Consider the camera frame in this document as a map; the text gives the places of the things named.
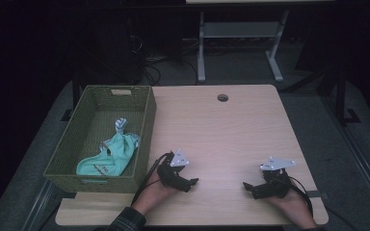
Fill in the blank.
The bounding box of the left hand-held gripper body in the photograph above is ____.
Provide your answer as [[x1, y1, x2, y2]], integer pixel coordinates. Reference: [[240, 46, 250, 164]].
[[156, 148, 193, 191]]

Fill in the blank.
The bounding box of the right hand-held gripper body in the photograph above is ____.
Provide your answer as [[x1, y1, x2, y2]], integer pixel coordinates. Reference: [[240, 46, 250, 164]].
[[253, 156, 298, 199]]

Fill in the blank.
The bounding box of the mint green baby bib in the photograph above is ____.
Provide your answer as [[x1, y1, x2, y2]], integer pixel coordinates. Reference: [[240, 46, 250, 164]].
[[75, 117, 142, 177]]

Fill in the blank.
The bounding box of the green woven basket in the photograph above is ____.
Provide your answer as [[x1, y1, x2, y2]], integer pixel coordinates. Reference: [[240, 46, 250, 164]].
[[43, 84, 158, 194]]

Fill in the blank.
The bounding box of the person's left hand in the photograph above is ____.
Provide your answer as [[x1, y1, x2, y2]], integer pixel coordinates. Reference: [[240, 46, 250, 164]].
[[131, 171, 181, 217]]

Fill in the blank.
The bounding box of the person's right hand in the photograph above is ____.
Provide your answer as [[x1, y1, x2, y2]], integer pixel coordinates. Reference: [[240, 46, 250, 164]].
[[265, 188, 319, 230]]

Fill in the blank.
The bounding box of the grey tape strip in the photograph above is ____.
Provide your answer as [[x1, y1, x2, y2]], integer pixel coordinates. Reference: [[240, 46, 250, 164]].
[[304, 190, 330, 200]]

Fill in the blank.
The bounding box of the black metal stand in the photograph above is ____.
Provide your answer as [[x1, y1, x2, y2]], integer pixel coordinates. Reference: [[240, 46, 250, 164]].
[[283, 62, 362, 127]]

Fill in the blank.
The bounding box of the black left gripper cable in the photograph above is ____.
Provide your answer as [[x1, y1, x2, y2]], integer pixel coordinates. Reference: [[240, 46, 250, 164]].
[[130, 151, 175, 206]]

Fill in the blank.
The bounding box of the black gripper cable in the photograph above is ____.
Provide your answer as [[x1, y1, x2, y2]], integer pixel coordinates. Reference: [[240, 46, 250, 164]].
[[130, 151, 175, 206], [283, 174, 315, 217]]

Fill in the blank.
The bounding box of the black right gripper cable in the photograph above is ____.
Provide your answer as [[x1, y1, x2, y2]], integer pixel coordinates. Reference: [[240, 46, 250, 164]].
[[283, 174, 315, 217]]

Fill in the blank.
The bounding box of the long aluminium rail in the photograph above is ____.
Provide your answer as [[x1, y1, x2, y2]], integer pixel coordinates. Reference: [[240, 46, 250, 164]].
[[320, 94, 370, 223]]

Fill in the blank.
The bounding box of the bundle of black floor cables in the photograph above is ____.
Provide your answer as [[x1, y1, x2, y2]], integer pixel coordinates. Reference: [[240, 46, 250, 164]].
[[128, 33, 200, 87]]

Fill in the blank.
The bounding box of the short aluminium rail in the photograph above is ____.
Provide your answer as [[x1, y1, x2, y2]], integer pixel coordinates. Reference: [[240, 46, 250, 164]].
[[21, 178, 58, 231]]

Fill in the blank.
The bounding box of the grey metal desk frame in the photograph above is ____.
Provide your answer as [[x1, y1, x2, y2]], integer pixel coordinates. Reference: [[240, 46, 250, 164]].
[[197, 9, 291, 85]]

